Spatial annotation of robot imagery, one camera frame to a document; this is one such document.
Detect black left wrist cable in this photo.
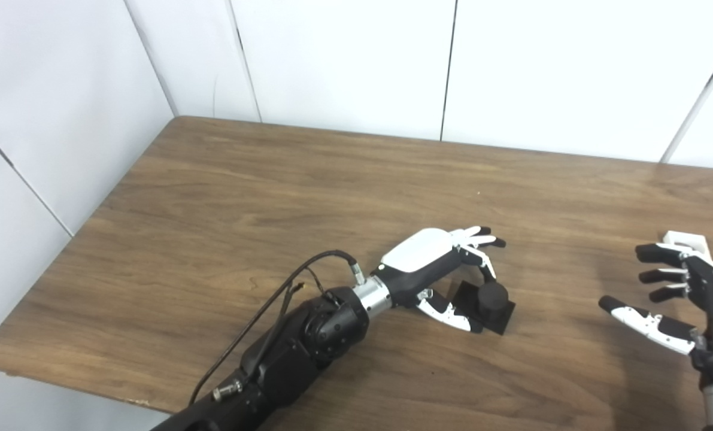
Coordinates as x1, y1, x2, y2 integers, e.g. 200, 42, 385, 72
187, 250, 366, 409

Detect white square piece with hole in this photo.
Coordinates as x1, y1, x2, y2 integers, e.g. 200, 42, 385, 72
660, 230, 710, 259

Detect black peg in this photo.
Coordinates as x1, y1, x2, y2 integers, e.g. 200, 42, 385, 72
449, 280, 517, 335

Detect thin left wrist wires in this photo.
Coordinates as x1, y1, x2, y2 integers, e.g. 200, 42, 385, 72
272, 266, 342, 336

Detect white and black left hand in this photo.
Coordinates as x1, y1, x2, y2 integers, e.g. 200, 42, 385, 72
353, 226, 508, 333

